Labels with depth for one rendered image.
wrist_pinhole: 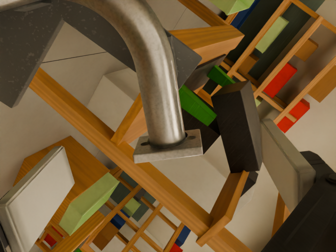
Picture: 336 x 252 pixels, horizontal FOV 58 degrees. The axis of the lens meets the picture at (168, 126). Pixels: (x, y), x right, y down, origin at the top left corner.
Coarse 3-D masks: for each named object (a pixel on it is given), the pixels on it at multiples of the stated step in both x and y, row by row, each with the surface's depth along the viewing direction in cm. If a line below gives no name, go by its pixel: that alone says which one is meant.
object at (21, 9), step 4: (40, 0) 24; (44, 0) 24; (48, 0) 25; (24, 4) 24; (28, 4) 24; (32, 4) 24; (36, 4) 24; (40, 4) 24; (44, 4) 25; (48, 4) 25; (16, 8) 24; (20, 8) 24; (24, 8) 24; (28, 8) 25; (32, 8) 25
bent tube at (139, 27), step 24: (0, 0) 21; (24, 0) 22; (72, 0) 21; (96, 0) 21; (120, 0) 20; (144, 0) 21; (120, 24) 21; (144, 24) 21; (144, 48) 21; (168, 48) 22; (144, 72) 22; (168, 72) 22; (144, 96) 23; (168, 96) 23; (168, 120) 23; (144, 144) 26; (168, 144) 24; (192, 144) 24
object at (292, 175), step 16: (272, 128) 17; (272, 144) 16; (288, 144) 15; (272, 160) 17; (288, 160) 14; (304, 160) 13; (272, 176) 17; (288, 176) 14; (304, 176) 12; (288, 192) 14; (304, 192) 13; (288, 208) 15
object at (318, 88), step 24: (288, 0) 471; (240, 24) 556; (312, 24) 468; (264, 48) 515; (312, 48) 488; (240, 72) 581; (288, 72) 513; (264, 96) 535; (312, 96) 508; (288, 120) 537
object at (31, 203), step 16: (48, 160) 18; (64, 160) 20; (32, 176) 16; (48, 176) 18; (64, 176) 20; (16, 192) 15; (32, 192) 16; (48, 192) 18; (64, 192) 20; (0, 208) 14; (16, 208) 14; (32, 208) 16; (48, 208) 17; (16, 224) 14; (32, 224) 16; (16, 240) 14; (32, 240) 15
